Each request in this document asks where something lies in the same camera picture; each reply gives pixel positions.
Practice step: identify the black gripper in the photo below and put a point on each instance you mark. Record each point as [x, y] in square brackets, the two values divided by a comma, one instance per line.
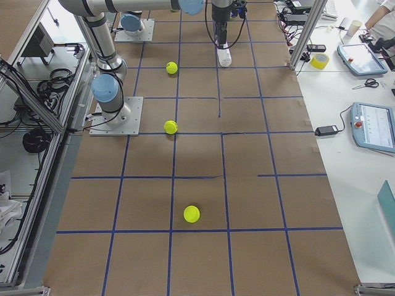
[221, 16]

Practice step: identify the white blue tennis ball can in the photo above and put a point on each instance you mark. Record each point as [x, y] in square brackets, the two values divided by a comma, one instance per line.
[224, 57]

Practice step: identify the person forearm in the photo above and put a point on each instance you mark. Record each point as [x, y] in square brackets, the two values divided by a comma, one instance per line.
[376, 16]

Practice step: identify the tennis ball front left corner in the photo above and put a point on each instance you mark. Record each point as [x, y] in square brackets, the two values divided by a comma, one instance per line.
[171, 68]

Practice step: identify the centre tennis ball with print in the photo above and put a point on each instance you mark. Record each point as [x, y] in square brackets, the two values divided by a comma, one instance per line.
[170, 127]

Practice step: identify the Wilson tennis ball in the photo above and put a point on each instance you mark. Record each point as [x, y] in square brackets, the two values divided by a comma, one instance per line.
[191, 214]

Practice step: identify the black phone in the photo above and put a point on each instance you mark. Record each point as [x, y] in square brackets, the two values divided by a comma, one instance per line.
[316, 48]

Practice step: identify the yellow tape roll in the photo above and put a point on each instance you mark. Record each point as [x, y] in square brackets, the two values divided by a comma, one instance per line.
[320, 61]

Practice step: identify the paper cup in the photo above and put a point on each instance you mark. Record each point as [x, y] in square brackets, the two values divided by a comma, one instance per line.
[354, 27]

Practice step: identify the blue teach pendant far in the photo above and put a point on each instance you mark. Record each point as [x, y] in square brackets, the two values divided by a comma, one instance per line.
[360, 60]

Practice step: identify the blue teach pendant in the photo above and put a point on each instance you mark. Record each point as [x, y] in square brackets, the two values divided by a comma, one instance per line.
[360, 60]
[372, 126]

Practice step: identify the black power adapter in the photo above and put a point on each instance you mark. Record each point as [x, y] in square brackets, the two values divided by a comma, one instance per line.
[326, 130]

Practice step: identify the scissors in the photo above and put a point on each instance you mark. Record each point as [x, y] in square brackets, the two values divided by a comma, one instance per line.
[369, 83]

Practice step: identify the blue teach pendant near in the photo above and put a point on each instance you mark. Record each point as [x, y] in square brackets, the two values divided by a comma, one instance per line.
[372, 126]

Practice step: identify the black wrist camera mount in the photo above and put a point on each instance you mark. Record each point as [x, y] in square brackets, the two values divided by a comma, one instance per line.
[239, 9]

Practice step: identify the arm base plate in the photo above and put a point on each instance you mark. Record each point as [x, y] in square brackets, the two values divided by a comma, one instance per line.
[127, 122]
[144, 34]

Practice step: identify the aluminium frame post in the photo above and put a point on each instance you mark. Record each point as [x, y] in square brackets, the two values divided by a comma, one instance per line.
[314, 16]

